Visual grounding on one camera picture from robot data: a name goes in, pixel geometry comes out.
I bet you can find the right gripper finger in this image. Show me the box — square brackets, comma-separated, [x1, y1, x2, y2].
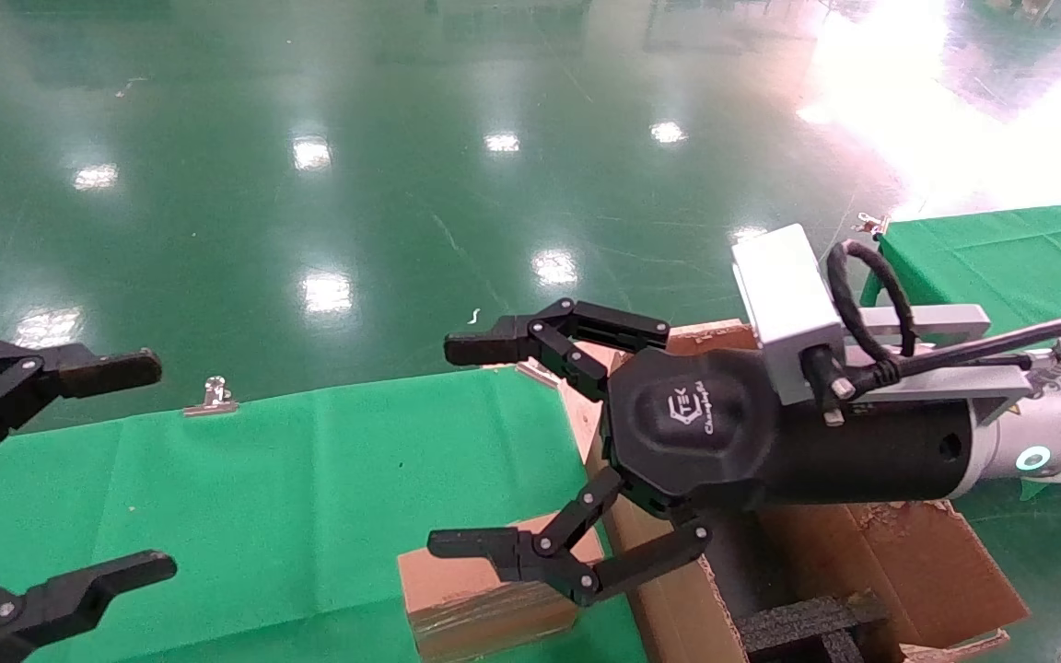
[444, 297, 671, 402]
[426, 465, 712, 607]

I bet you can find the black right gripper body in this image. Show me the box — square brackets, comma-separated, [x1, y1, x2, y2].
[604, 347, 976, 513]

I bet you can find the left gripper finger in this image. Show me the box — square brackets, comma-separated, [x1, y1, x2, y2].
[0, 550, 178, 663]
[0, 340, 163, 471]

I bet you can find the small brown cardboard box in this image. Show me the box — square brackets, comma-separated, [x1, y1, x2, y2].
[398, 513, 608, 663]

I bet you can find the large open cardboard carton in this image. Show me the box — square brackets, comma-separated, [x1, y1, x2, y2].
[560, 319, 1032, 663]

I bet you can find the green table cloth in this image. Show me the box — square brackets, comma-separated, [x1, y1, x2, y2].
[859, 198, 1061, 349]
[0, 366, 647, 663]

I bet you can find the black foam insert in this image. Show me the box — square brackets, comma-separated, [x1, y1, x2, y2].
[733, 594, 891, 663]

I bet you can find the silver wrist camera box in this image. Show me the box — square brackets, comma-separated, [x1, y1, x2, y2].
[730, 223, 850, 408]

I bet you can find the black camera cable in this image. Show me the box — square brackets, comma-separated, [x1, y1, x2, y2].
[807, 238, 1061, 399]

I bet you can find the silver camera mount bracket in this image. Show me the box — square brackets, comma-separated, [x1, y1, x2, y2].
[839, 304, 1034, 426]

